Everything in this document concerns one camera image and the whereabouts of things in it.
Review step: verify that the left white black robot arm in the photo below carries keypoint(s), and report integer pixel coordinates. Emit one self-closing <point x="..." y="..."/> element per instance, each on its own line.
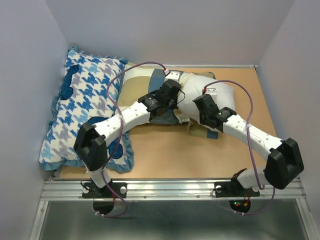
<point x="93" y="140"/>

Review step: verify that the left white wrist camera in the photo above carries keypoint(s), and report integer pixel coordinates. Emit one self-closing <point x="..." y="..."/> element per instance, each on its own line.
<point x="174" y="75"/>

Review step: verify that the blue tan white patchwork pillow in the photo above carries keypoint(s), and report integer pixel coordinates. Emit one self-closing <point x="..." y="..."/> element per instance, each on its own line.
<point x="142" y="80"/>

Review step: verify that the aluminium mounting rail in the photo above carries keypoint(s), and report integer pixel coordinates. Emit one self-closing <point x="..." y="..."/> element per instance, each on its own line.
<point x="138" y="189"/>

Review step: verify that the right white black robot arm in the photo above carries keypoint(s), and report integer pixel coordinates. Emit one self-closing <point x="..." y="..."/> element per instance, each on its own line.
<point x="283" y="157"/>

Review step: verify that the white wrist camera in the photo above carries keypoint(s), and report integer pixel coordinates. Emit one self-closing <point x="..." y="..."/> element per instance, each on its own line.
<point x="174" y="75"/>
<point x="212" y="91"/>

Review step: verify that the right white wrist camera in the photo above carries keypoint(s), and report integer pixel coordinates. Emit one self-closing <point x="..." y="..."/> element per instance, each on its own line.
<point x="212" y="91"/>

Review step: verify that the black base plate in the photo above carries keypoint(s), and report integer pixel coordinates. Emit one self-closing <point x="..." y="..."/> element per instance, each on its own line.
<point x="91" y="191"/>
<point x="229" y="189"/>

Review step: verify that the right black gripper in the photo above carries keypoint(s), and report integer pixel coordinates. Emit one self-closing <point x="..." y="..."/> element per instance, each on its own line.
<point x="201" y="118"/>

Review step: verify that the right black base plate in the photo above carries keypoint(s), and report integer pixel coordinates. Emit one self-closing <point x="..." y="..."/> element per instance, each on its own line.
<point x="229" y="189"/>

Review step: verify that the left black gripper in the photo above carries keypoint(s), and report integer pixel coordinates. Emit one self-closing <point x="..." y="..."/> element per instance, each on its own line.
<point x="174" y="104"/>

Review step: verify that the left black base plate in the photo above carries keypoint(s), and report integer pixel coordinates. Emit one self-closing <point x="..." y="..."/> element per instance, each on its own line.
<point x="91" y="191"/>

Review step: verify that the blue houndstooth bear pillow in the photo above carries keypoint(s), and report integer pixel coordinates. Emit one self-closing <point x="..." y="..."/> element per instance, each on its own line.
<point x="86" y="95"/>

